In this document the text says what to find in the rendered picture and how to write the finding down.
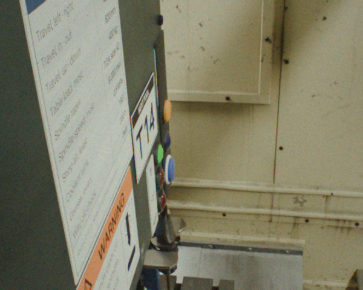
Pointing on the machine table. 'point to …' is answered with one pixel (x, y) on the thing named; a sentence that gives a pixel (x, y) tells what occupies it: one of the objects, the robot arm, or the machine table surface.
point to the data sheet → (81, 110)
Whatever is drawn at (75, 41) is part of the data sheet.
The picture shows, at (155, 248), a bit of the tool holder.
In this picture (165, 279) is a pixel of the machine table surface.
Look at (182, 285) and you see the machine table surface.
